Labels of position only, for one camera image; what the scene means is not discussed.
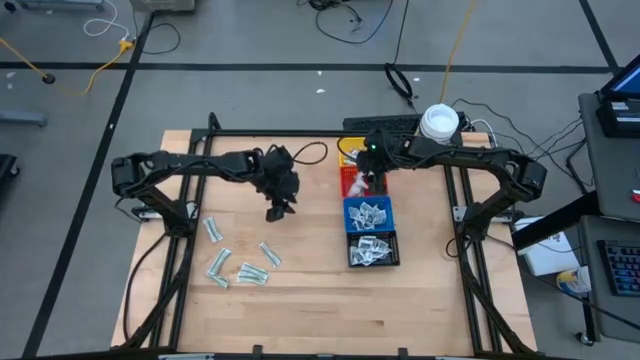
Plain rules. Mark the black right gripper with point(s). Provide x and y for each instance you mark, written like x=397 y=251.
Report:
x=377 y=172

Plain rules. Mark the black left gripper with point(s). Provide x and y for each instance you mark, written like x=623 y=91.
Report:
x=277 y=182

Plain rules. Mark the plain white gauze packet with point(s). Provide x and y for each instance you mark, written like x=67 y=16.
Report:
x=354 y=190
x=362 y=177

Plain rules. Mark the small white red-print sachet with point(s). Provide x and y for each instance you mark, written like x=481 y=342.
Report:
x=354 y=151
x=348 y=160

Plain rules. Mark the white packet dark blue print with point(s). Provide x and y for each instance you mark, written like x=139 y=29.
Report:
x=367 y=207
x=355 y=212
x=357 y=256
x=382 y=247
x=356 y=222
x=371 y=257
x=369 y=221
x=379 y=216
x=367 y=243

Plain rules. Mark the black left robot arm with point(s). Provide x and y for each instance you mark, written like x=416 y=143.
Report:
x=200 y=161

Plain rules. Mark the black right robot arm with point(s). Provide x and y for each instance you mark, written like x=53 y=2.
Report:
x=475 y=155

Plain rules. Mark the red plastic bin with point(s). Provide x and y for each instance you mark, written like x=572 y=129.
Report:
x=345 y=175

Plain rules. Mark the blue plastic bin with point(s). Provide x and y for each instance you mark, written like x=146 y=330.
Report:
x=349 y=200

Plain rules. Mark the yellow plastic bin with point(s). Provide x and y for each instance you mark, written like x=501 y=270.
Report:
x=345 y=145

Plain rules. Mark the black power strip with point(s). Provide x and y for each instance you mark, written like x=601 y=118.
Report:
x=380 y=123

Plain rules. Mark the white-lidded plastic jar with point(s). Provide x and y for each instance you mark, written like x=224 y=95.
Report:
x=440 y=122

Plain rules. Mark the black plastic bin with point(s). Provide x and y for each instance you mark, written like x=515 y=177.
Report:
x=395 y=255

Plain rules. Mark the black table clamp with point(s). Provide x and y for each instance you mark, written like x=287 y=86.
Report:
x=402 y=350
x=257 y=349

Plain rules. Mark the black desk support bar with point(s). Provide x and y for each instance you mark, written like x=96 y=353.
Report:
x=555 y=227

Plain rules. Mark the grey box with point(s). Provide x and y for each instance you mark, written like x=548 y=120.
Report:
x=162 y=4

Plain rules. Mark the yellow blue labelled jar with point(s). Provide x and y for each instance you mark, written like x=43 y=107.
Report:
x=572 y=281

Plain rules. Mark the grey desk with laptop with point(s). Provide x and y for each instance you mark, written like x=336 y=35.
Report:
x=610 y=175

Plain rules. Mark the black box white labels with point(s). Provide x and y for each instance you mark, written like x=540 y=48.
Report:
x=620 y=120

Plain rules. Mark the small red item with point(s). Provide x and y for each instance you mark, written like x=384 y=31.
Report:
x=636 y=196

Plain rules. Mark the black laptop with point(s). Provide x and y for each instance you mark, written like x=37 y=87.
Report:
x=622 y=82

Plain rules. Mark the black keyboard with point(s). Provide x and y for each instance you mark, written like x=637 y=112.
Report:
x=622 y=267

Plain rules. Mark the grey metal bar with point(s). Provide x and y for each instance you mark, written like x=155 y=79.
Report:
x=22 y=118

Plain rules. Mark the black desk caster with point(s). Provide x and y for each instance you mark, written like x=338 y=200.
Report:
x=583 y=338

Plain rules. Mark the black wheeled base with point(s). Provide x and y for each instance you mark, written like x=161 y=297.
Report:
x=7 y=167

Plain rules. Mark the grey metal base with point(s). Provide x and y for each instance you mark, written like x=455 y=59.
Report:
x=60 y=4

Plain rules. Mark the grey desk with keyboard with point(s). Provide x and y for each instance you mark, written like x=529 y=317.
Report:
x=620 y=315

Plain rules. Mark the black corner bracket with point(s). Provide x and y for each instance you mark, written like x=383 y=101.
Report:
x=214 y=121

